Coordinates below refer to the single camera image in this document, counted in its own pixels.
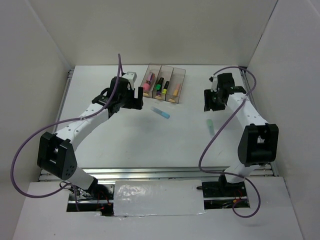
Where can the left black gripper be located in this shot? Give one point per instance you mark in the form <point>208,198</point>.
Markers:
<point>135,103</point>

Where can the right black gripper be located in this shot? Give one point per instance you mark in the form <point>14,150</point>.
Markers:
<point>209,104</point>

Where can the pink cap pen bundle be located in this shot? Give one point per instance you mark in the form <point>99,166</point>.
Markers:
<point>150,79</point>

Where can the clear green highlighter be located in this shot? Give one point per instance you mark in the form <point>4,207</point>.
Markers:
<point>210,127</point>

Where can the black purple highlighter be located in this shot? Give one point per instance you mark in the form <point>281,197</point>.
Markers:
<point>158,94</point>

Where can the black green highlighter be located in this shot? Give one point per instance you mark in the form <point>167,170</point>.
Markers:
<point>159,84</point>

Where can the black yellow highlighter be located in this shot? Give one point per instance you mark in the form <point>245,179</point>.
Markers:
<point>165,88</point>

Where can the clear orange highlighter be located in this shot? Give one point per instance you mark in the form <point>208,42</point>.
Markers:
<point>176,90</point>

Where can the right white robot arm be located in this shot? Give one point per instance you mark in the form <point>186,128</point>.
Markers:
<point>259,139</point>

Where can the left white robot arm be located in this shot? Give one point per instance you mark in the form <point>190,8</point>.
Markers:
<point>56,153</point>

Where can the clear left organizer bin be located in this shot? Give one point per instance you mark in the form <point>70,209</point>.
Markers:
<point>155,68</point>

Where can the clear organizer bin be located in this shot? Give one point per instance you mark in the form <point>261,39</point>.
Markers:
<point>155,68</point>
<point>177,77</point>
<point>166,73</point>

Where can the clear middle organizer bin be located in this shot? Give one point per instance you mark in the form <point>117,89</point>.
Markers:
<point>166,73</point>

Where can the clear blue highlighter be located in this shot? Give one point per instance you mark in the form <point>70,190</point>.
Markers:
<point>160,112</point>

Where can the clear right organizer bin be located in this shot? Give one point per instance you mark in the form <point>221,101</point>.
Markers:
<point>177,77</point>

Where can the white foil cover plate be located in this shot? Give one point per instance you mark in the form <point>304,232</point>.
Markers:
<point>158,198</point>

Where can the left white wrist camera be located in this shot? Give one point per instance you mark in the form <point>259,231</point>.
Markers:
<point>130,76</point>

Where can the aluminium front rail frame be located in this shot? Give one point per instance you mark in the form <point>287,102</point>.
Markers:
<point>155,173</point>

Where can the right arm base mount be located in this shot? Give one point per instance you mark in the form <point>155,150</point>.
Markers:
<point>223,195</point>

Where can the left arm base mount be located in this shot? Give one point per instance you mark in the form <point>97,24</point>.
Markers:
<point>102,201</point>

